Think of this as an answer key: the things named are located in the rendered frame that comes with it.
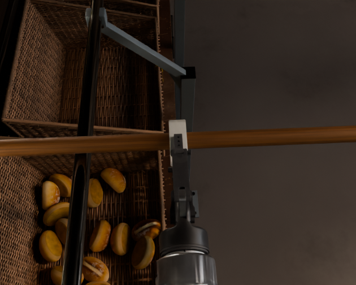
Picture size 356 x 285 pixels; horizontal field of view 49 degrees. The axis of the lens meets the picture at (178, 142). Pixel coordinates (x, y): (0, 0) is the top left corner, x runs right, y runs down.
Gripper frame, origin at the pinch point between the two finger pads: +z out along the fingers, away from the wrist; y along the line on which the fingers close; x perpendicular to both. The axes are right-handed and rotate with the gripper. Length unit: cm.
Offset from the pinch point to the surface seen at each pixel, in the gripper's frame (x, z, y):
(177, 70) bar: 1.6, 36.9, 22.2
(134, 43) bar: -9.0, 36.9, 11.7
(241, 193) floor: 33, 43, 119
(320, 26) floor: 101, 158, 119
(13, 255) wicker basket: -46, -4, 50
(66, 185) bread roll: -34, 20, 55
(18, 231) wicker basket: -46, 4, 51
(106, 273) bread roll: -21, -8, 57
